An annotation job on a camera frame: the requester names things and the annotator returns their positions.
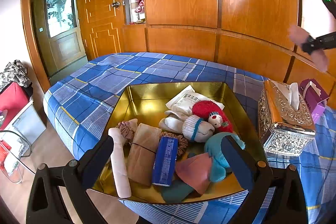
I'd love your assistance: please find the beige mesh cloth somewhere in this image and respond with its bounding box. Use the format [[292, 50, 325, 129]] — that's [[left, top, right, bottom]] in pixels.
[[127, 123, 162, 186]]

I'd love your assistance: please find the pink fluffy dishcloth roll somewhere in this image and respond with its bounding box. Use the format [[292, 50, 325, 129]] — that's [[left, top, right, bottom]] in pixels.
[[289, 26, 329, 72]]

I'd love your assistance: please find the ornate silver tissue box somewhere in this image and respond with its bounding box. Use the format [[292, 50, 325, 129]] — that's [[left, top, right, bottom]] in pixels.
[[258, 80, 315, 157]]

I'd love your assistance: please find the white sock blue stripe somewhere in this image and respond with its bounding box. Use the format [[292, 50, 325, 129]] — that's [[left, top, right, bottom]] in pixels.
[[159, 115, 215, 143]]

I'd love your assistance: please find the wooden door with glass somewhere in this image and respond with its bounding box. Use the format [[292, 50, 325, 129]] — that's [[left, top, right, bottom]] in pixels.
[[21, 0, 88, 91]]

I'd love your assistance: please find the blue plush doll pink dress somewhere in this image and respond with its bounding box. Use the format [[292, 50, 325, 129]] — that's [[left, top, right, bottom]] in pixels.
[[161, 132, 245, 203]]

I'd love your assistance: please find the red christmas sock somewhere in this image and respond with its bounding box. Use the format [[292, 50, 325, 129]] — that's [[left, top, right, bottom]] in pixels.
[[192, 101, 234, 133]]

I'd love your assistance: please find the white face mask packet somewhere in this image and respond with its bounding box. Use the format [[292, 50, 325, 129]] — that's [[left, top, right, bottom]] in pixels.
[[165, 85, 224, 121]]

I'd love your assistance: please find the wooden wardrobe wall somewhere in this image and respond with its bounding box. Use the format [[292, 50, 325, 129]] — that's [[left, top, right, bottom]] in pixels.
[[77, 0, 335, 107]]

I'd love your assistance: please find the red storage box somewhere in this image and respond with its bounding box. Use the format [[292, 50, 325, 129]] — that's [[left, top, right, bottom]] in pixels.
[[0, 83, 29, 130]]

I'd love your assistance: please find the pink plush on shelf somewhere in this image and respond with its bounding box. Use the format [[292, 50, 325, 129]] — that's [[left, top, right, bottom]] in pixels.
[[135, 0, 145, 13]]

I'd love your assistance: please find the white sock with scrunchie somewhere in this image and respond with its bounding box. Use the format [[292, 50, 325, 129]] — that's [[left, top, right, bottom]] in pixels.
[[108, 119, 138, 198]]

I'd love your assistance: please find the purple cardboard snack box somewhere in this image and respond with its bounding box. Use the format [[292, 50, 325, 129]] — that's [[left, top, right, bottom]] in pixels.
[[299, 79, 329, 123]]

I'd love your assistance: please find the brown satin scrunchie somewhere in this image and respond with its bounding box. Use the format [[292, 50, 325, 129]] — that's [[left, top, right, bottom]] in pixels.
[[159, 131, 189, 157]]

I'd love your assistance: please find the patterned grey cloth pile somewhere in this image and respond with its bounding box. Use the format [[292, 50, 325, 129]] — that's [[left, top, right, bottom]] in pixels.
[[0, 60, 32, 92]]

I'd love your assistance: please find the blue tissue pack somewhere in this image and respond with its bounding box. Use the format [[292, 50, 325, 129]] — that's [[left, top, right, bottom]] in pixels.
[[151, 136, 178, 186]]

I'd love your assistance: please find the glass side table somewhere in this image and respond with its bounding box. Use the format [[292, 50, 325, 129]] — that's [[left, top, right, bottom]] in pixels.
[[1, 123, 32, 184]]

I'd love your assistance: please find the blue plaid bed sheet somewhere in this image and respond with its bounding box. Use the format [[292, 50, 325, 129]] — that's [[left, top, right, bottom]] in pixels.
[[43, 52, 335, 223]]

